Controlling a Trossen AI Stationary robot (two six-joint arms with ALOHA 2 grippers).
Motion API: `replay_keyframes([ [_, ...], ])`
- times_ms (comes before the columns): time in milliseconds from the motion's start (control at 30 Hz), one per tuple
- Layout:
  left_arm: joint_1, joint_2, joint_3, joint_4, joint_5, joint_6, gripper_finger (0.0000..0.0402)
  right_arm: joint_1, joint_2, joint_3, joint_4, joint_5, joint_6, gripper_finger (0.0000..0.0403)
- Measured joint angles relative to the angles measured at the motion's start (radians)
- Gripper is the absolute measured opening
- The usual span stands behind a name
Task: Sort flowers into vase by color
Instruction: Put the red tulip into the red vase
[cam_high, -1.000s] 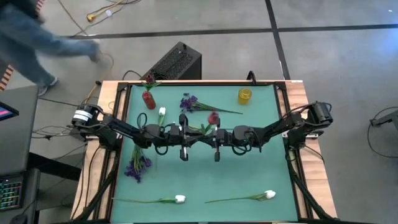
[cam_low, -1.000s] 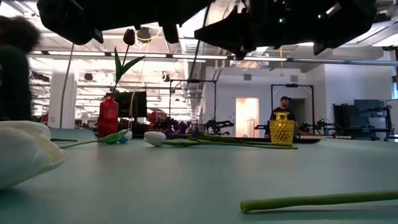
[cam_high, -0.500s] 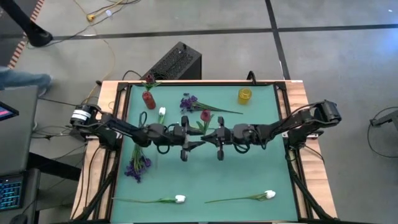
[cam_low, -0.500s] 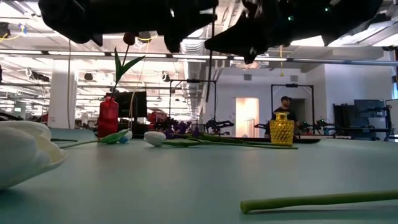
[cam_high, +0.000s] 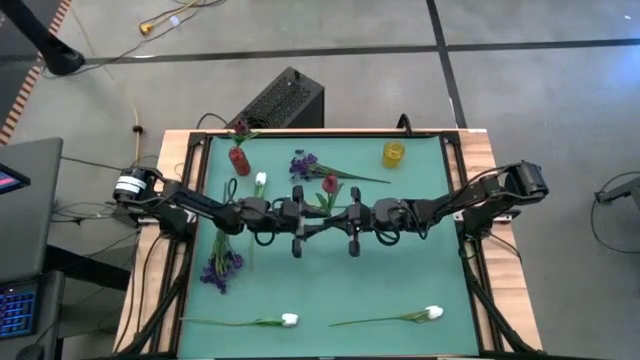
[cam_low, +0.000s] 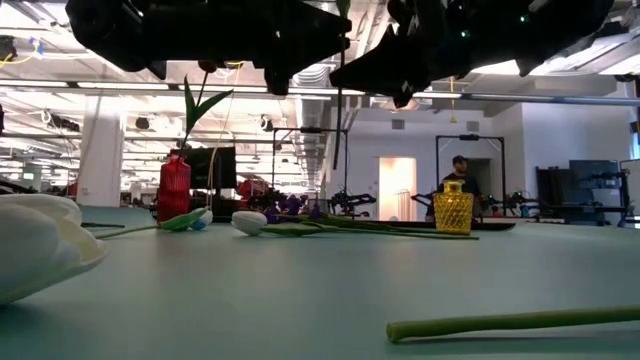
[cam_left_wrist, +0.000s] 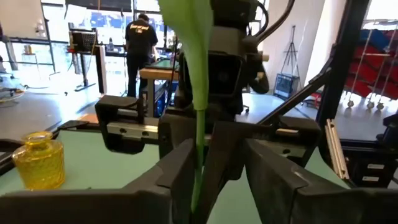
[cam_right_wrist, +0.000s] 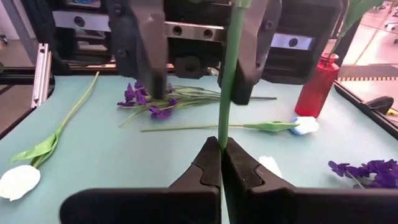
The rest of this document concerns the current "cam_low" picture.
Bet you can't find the red artificial tulip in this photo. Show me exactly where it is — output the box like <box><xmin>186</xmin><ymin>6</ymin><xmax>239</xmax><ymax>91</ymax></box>
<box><xmin>177</xmin><ymin>59</ymin><xmax>235</xmax><ymax>159</ymax></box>

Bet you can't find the person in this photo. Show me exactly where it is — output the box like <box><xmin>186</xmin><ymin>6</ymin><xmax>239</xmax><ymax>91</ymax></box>
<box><xmin>424</xmin><ymin>154</ymin><xmax>484</xmax><ymax>221</ymax></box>

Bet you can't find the black gantry frame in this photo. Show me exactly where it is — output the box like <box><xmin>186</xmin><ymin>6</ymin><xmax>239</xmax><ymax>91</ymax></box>
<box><xmin>271</xmin><ymin>126</ymin><xmax>350</xmax><ymax>201</ymax></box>
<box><xmin>435</xmin><ymin>133</ymin><xmax>506</xmax><ymax>217</ymax></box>

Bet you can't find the yellow textured glass vase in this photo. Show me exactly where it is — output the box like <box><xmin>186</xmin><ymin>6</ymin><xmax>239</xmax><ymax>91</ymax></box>
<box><xmin>432</xmin><ymin>179</ymin><xmax>475</xmax><ymax>236</ymax></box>

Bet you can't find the white artificial tulip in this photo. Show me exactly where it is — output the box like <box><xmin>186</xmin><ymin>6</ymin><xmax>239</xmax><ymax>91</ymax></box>
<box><xmin>0</xmin><ymin>192</ymin><xmax>112</xmax><ymax>307</ymax></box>
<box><xmin>385</xmin><ymin>304</ymin><xmax>640</xmax><ymax>345</ymax></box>
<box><xmin>93</xmin><ymin>206</ymin><xmax>215</xmax><ymax>240</ymax></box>
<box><xmin>230</xmin><ymin>209</ymin><xmax>480</xmax><ymax>242</ymax></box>

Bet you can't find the red ribbed glass vase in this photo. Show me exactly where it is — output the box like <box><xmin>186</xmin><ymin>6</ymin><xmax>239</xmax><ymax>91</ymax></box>
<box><xmin>156</xmin><ymin>153</ymin><xmax>193</xmax><ymax>224</ymax></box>

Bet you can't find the black monitor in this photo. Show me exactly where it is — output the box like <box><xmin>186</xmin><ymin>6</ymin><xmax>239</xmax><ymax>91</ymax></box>
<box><xmin>169</xmin><ymin>146</ymin><xmax>238</xmax><ymax>191</ymax></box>

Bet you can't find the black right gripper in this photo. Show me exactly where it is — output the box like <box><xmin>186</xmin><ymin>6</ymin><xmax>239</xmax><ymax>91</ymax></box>
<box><xmin>328</xmin><ymin>0</ymin><xmax>536</xmax><ymax>109</ymax></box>

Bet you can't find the green table mat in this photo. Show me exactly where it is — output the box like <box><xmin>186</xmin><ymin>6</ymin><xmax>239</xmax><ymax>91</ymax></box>
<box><xmin>0</xmin><ymin>204</ymin><xmax>640</xmax><ymax>360</ymax></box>

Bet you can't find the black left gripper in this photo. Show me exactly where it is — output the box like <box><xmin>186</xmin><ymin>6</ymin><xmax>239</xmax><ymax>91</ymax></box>
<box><xmin>149</xmin><ymin>0</ymin><xmax>353</xmax><ymax>96</ymax></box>

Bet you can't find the dark background workstation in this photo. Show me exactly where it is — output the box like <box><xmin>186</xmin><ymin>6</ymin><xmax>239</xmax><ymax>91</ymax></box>
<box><xmin>535</xmin><ymin>158</ymin><xmax>632</xmax><ymax>227</ymax></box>

